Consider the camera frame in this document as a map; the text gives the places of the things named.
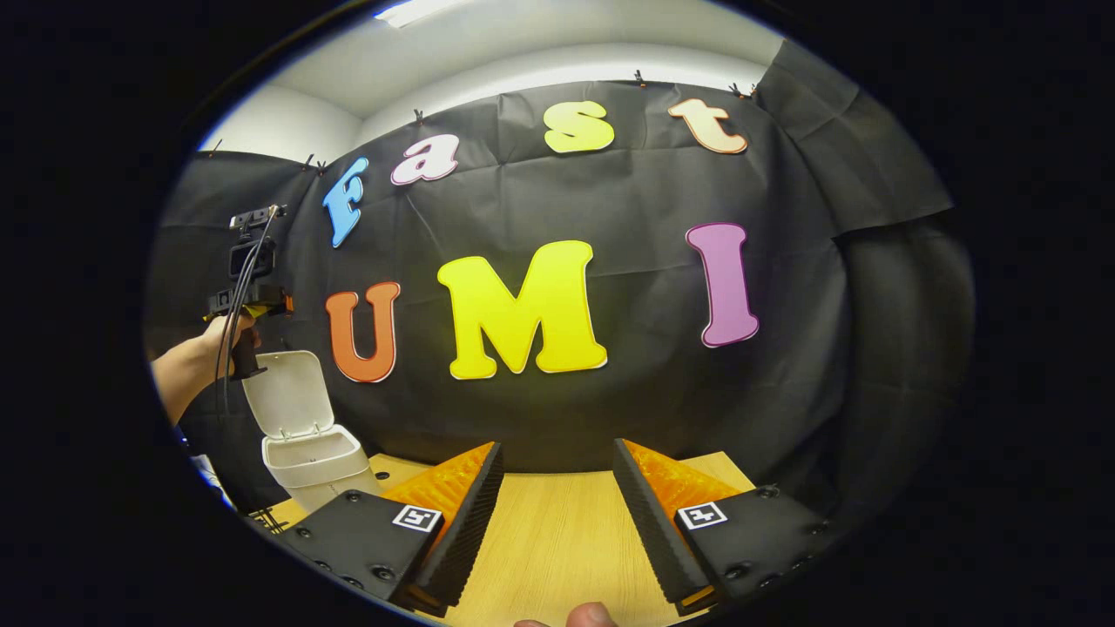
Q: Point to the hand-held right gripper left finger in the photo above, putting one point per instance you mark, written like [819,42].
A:
[466,531]

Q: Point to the wooden desktop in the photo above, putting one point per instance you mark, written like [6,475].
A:
[557,531]

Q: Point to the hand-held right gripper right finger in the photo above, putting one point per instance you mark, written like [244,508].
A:
[655,531]

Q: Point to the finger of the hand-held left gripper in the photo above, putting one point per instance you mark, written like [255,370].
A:
[270,303]

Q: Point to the black backdrop cloth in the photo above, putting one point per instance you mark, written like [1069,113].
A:
[645,374]

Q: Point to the white paper sheet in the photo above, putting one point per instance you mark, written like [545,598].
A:
[209,475]

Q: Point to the white desktop garbage bin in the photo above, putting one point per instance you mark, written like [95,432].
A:
[300,409]

